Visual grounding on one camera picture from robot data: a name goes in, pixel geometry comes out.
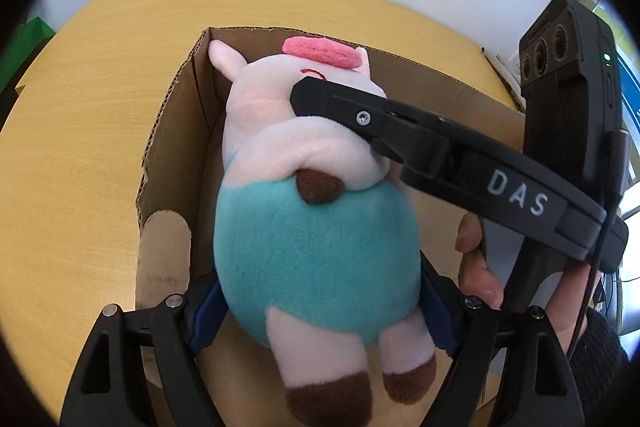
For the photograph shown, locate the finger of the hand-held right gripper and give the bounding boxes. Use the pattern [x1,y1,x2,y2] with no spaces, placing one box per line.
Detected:
[291,77,453,202]

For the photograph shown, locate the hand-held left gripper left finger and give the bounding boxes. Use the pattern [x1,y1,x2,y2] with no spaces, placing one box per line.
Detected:
[60,272,231,427]

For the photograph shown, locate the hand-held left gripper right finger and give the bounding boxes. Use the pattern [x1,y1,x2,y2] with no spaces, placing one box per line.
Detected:
[420,252,586,427]

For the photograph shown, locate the pink and teal plush pig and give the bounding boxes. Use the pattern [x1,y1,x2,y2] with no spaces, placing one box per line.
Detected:
[207,36,441,427]

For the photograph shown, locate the brown cardboard box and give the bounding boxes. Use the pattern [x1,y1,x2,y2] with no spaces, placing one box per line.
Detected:
[136,26,526,427]

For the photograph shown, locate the person's right forearm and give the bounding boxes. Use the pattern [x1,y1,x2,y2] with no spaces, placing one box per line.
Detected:
[567,307,630,418]

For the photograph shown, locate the person's right hand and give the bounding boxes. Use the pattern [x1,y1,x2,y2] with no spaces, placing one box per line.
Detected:
[456,211,603,353]

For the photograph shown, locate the green board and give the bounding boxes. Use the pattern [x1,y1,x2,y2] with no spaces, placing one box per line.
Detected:
[0,19,53,92]

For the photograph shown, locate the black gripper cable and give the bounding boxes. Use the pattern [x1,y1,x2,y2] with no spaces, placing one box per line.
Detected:
[565,132,628,355]

